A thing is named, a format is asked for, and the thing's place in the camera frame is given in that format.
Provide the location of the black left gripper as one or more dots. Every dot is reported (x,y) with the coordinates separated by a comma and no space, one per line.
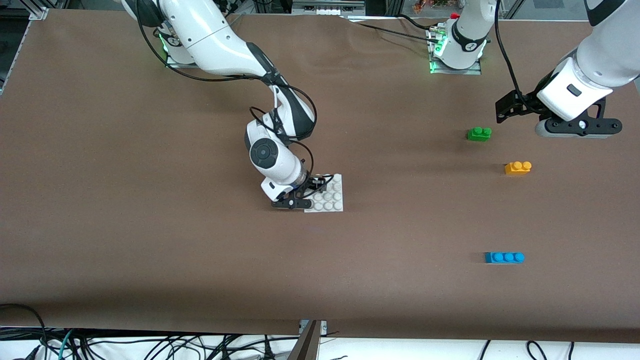
(523,105)

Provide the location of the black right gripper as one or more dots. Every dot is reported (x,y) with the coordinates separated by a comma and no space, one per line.
(311,183)

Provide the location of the white studded base plate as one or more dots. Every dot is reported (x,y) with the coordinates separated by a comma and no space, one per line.
(332,200)

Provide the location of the yellow two-stud block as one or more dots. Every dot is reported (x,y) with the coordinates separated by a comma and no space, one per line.
(515,169)

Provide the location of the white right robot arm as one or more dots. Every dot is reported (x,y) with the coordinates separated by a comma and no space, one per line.
(210,35)

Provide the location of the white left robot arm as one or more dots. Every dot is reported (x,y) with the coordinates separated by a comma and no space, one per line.
(607,55)

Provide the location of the green two-stud block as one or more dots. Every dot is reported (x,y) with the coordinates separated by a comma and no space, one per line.
(479,135)

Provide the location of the blue three-stud block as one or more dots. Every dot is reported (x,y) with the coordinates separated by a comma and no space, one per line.
(502,258)

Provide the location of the brown table cover sheet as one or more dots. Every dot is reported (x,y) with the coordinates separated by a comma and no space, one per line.
(400,225)

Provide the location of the colourful small parts pile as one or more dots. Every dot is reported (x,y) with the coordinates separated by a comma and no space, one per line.
(425,5)

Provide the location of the white power strip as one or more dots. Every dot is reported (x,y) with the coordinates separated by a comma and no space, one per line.
(325,10)

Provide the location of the aluminium camera post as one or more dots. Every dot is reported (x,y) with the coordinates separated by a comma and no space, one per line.
(309,345)

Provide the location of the aluminium frame corner bracket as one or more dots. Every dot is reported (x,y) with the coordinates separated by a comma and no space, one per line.
(39,13)

